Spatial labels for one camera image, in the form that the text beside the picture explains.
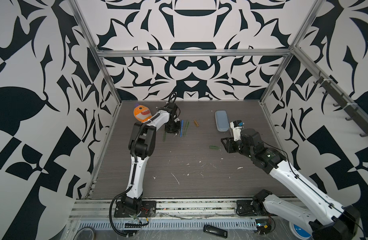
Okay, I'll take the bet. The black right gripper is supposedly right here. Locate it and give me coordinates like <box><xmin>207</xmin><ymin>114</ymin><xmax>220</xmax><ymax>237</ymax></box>
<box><xmin>220</xmin><ymin>135</ymin><xmax>255</xmax><ymax>161</ymax></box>

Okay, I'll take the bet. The blue pen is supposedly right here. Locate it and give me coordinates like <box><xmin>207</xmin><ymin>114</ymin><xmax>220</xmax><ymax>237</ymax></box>
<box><xmin>180</xmin><ymin>120</ymin><xmax>184</xmax><ymax>137</ymax></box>

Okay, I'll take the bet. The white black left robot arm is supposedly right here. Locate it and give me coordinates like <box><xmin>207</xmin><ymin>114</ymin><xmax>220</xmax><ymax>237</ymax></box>
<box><xmin>109</xmin><ymin>92</ymin><xmax>180</xmax><ymax>238</ymax></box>

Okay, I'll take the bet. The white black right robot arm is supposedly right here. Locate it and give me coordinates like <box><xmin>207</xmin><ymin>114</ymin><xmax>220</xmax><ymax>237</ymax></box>
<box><xmin>221</xmin><ymin>127</ymin><xmax>361</xmax><ymax>240</ymax></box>

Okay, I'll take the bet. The light blue pencil case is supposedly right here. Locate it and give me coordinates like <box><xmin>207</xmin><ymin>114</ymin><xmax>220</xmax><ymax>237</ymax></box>
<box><xmin>215</xmin><ymin>110</ymin><xmax>230</xmax><ymax>132</ymax></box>

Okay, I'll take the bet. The orange shark plush toy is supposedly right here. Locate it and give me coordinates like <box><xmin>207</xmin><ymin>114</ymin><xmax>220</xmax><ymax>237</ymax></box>
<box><xmin>133</xmin><ymin>105</ymin><xmax>152</xmax><ymax>123</ymax></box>

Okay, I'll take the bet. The black remote device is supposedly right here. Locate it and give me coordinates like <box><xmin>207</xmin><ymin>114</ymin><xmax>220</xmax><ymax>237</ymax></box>
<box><xmin>203</xmin><ymin>225</ymin><xmax>228</xmax><ymax>239</ymax></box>

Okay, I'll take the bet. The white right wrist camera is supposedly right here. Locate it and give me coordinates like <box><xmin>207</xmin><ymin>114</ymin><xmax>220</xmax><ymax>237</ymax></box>
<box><xmin>230</xmin><ymin>120</ymin><xmax>244</xmax><ymax>142</ymax></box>

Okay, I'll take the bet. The grey slotted cable duct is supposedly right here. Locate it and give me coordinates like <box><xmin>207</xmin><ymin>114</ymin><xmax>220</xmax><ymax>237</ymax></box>
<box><xmin>78</xmin><ymin>219</ymin><xmax>257</xmax><ymax>231</ymax></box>

